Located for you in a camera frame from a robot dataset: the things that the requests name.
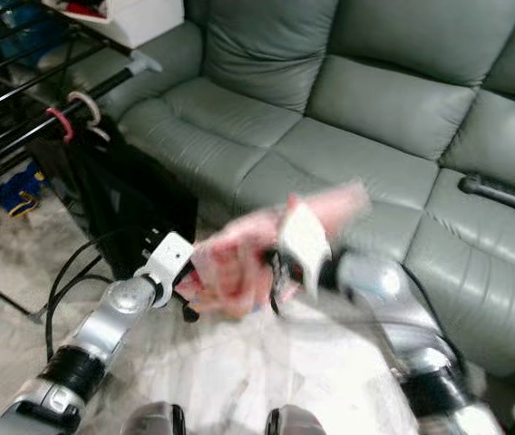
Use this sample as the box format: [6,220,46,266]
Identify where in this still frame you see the grey robot leg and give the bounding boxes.
[121,403,186,435]
[265,406,326,435]

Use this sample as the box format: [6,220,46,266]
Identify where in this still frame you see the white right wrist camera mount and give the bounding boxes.
[276,199,335,295]

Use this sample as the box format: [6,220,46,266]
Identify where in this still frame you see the red plastic hanger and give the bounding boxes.
[46,107,74,144]

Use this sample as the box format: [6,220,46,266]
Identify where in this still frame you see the grey-green leather sofa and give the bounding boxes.
[112,0,515,391]

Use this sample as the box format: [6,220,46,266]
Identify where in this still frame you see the black sofa handle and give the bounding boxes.
[459,172,515,216]

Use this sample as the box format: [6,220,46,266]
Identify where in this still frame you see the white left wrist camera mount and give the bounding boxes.
[135,231,195,307]

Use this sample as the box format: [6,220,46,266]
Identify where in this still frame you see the pink plastic hanger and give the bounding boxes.
[67,89,104,141]

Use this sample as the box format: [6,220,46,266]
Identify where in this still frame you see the blue yellow slippers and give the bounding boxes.
[0,161,50,217]

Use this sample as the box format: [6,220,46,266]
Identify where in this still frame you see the black hanging garment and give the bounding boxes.
[53,127,199,282]

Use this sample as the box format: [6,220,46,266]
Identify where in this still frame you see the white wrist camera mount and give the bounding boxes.
[276,199,335,295]
[135,231,195,307]

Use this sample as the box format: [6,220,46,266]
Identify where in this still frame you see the grey right robot leg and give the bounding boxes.
[265,406,326,435]

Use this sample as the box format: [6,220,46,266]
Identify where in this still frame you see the pink orange printed garment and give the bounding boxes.
[176,179,372,318]

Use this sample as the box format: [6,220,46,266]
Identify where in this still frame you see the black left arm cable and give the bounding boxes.
[44,227,159,359]

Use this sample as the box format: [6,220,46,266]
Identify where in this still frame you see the black metal clothes rack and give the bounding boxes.
[0,0,166,323]

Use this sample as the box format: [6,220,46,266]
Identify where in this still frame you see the white box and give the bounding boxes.
[103,0,186,48]

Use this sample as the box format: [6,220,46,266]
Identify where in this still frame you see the grey left robot leg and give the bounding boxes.
[121,403,186,435]

